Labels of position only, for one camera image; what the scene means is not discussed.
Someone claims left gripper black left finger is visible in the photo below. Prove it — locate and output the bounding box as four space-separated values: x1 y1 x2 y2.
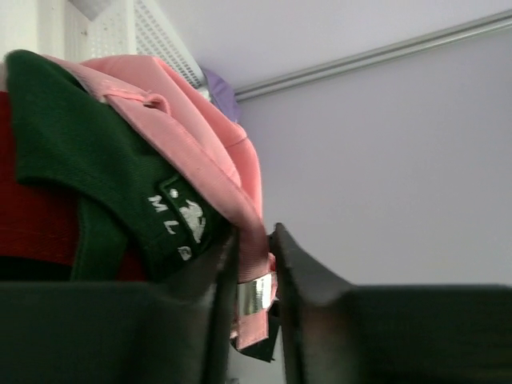
1 231 238 383

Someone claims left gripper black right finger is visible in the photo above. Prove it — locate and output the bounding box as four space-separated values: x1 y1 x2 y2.
271 224 511 383

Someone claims dark green NY baseball cap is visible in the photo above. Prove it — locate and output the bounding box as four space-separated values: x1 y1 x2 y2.
1 50 229 281

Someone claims pink baseball cap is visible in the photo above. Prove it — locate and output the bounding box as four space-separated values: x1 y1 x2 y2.
53 55 277 350

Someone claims red LA baseball cap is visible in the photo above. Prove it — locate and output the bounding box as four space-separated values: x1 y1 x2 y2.
1 87 151 281

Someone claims lavender LA baseball cap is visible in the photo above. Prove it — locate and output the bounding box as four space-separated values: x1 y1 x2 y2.
202 68 241 122

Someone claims black baseball cap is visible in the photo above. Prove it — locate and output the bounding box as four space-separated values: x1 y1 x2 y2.
1 256 280 362

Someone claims white perforated plastic basket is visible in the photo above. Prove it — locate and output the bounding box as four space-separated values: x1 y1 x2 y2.
1 0 209 97

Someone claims right aluminium frame post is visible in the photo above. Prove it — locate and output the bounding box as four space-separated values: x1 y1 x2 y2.
235 10 511 102

